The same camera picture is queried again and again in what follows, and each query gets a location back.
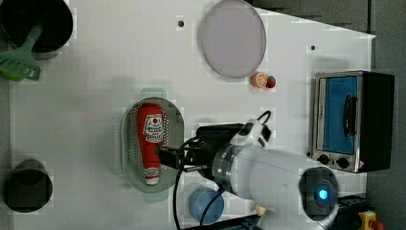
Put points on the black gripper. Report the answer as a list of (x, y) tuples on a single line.
[(201, 152)]

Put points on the red ketchup bottle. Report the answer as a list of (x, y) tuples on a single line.
[(150, 130)]

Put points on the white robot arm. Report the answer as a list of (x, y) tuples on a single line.
[(298, 193)]

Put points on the green oval strainer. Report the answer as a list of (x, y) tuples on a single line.
[(132, 163)]

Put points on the blue cup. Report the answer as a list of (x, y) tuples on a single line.
[(206, 204)]

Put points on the orange slice toy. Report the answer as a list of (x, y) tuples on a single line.
[(259, 80)]

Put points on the small red strawberry toy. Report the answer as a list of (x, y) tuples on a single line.
[(271, 82)]

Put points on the round grey plate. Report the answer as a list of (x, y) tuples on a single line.
[(233, 38)]

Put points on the black cup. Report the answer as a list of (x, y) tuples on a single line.
[(28, 187)]

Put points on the silver toaster oven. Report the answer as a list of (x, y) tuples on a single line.
[(353, 120)]

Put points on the large black pot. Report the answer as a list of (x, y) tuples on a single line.
[(53, 17)]

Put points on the yellow red emergency button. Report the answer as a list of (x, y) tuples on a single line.
[(369, 221)]

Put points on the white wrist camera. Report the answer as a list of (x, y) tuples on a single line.
[(253, 133)]

